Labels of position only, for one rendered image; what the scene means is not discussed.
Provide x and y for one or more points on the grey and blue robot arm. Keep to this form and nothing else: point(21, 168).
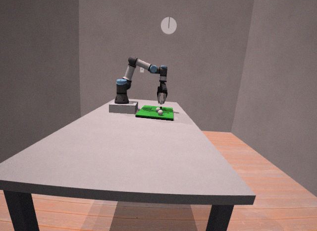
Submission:
point(122, 85)

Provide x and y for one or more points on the green flat mat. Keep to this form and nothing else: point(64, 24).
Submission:
point(150, 112)

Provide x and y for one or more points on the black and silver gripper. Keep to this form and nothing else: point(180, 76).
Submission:
point(160, 91)

